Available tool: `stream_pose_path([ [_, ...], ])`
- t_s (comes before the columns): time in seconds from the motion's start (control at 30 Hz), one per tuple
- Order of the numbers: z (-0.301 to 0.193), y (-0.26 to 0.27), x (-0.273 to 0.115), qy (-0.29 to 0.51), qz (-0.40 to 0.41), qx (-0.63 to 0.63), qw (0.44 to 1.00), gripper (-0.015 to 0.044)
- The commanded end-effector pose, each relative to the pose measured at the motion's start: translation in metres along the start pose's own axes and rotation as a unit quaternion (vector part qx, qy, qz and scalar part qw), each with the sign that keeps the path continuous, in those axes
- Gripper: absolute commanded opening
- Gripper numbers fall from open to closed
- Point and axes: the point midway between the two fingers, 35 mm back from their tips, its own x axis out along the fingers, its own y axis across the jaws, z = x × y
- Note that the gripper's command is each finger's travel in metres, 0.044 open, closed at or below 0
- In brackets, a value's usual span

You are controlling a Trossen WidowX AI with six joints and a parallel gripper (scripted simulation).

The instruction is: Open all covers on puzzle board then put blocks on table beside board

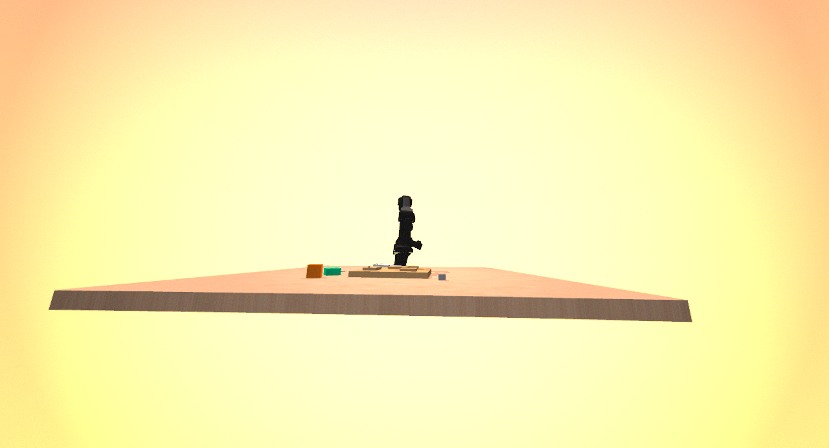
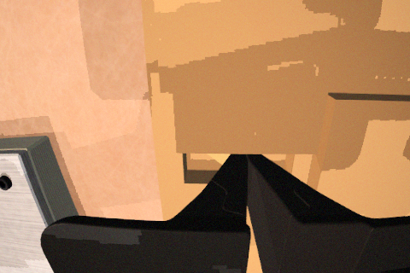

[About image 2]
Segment yellow cube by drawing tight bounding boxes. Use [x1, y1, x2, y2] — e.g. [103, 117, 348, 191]
[209, 154, 229, 164]

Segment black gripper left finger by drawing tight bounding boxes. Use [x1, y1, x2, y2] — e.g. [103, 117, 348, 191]
[40, 154, 252, 273]

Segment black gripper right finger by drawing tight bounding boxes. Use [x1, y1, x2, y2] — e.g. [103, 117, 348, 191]
[246, 154, 410, 273]

